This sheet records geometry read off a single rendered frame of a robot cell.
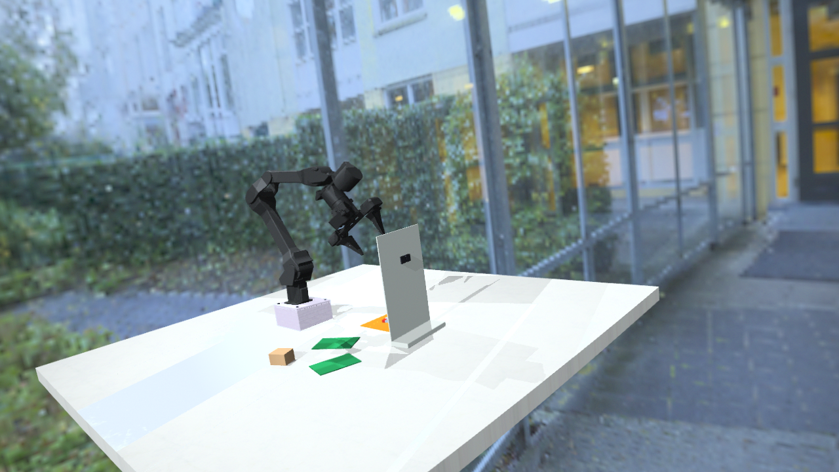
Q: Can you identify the grey panel with socket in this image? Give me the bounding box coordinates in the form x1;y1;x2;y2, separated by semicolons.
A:
376;224;446;349

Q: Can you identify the orange square marker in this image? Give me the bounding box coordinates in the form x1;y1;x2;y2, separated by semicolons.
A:
359;315;389;332

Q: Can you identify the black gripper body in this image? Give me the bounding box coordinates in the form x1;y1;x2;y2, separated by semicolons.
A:
328;196;383;246

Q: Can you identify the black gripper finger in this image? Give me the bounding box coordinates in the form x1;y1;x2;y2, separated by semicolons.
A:
336;235;364;256
366;207;385;235

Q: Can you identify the tan rectangular block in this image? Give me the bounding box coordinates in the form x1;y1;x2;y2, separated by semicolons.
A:
268;348;295;366

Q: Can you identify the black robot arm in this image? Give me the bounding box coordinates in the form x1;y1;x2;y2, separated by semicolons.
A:
245;161;362;305

